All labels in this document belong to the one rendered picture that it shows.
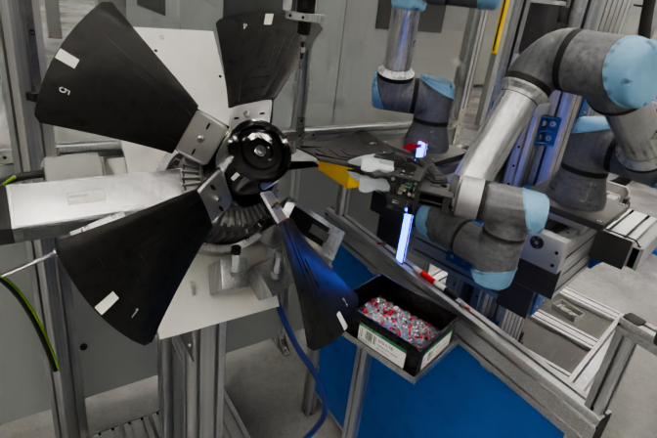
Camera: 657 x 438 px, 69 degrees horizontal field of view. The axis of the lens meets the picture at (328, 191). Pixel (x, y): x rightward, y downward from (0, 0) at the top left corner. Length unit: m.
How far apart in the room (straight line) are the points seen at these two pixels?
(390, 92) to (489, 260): 0.80
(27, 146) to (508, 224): 1.11
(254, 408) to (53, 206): 1.31
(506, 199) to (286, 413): 1.38
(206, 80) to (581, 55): 0.79
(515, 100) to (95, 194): 0.79
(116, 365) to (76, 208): 1.15
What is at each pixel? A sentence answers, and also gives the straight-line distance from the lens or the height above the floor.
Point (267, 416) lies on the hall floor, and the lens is 2.01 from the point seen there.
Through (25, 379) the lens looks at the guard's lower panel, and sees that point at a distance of 1.96.
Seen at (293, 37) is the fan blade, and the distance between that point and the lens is 1.04.
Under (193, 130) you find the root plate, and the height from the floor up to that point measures 1.24.
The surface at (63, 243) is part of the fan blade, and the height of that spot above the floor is 1.14.
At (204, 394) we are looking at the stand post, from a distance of 1.31.
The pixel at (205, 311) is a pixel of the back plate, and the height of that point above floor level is 0.86.
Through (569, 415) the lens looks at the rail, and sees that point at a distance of 1.08.
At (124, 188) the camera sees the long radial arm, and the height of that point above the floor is 1.12.
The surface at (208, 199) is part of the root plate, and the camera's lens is 0.85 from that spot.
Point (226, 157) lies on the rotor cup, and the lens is 0.84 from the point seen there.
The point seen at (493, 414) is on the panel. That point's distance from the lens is 1.23.
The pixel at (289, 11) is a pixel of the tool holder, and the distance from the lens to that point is 0.89.
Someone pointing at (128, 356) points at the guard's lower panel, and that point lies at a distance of 2.00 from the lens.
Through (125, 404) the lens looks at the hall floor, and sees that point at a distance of 2.09.
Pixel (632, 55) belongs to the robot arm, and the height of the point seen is 1.45.
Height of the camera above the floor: 1.50
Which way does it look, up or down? 23 degrees down
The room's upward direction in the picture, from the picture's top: 7 degrees clockwise
